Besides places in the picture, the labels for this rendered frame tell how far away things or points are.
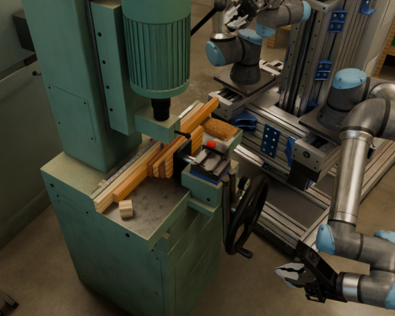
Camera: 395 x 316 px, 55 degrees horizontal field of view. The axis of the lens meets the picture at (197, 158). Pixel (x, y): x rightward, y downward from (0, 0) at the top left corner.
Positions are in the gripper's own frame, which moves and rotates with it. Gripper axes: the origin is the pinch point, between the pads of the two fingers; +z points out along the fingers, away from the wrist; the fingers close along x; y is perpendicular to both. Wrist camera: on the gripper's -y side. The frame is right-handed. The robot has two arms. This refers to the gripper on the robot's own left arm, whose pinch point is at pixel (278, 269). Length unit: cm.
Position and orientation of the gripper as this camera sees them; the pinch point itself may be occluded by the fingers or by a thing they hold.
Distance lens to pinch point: 124.2
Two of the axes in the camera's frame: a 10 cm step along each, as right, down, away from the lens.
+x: 5.2, -5.7, 6.3
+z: -7.5, 0.4, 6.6
